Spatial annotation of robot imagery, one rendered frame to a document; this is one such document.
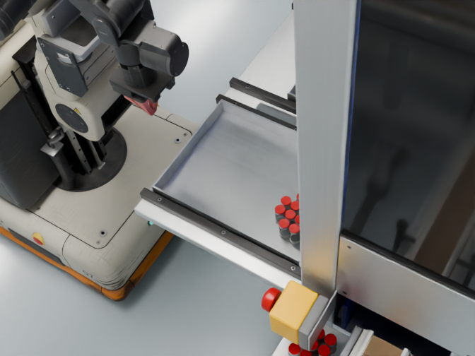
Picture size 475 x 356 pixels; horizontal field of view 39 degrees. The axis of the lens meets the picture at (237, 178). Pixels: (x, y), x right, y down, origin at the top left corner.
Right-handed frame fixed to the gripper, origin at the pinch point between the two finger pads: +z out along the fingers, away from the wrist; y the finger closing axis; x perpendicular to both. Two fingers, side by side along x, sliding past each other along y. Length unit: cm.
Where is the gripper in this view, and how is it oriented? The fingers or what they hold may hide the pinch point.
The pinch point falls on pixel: (152, 109)
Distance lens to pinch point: 125.8
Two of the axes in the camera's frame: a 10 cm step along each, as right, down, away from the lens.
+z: 1.1, 5.6, 8.2
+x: 5.4, -7.3, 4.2
